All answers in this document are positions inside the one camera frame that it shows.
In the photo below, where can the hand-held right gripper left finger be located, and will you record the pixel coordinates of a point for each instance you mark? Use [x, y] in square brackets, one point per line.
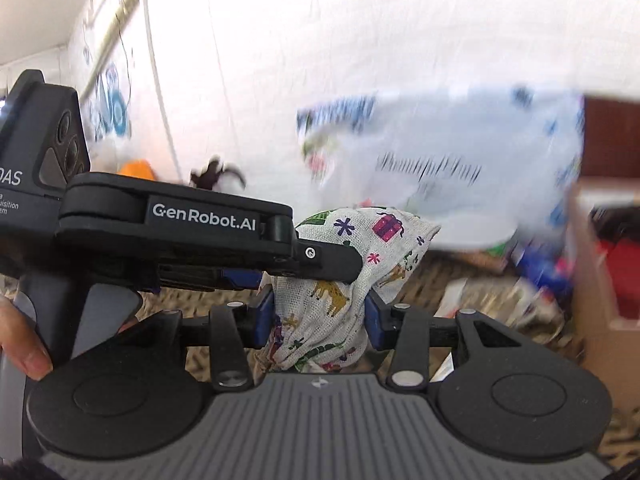
[263, 317]

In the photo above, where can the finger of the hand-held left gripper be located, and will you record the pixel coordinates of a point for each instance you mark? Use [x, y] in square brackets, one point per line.
[330, 262]
[240, 279]

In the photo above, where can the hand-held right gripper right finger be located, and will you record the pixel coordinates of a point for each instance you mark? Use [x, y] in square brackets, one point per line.
[374, 320]

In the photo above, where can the printed cloth pouch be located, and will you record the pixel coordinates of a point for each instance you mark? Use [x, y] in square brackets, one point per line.
[390, 260]

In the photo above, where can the brown lettered desktop cloth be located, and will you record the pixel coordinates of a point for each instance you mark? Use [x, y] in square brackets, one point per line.
[430, 282]

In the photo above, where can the person's left hand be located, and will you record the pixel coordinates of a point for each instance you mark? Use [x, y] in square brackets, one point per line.
[22, 342]

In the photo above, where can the orange bag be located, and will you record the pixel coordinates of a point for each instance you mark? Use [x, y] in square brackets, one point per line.
[136, 169]

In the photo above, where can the dark feather bundle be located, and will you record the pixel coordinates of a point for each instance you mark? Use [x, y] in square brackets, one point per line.
[215, 172]

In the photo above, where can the floral plastic bag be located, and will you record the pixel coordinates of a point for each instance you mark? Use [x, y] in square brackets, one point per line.
[450, 185]

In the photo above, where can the brown cardboard box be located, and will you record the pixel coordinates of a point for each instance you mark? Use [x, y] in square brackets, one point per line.
[600, 350]

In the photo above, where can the red item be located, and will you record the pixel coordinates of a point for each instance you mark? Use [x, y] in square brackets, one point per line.
[625, 280]

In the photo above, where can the brown wooden board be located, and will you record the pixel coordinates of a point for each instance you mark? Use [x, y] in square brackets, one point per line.
[612, 135]

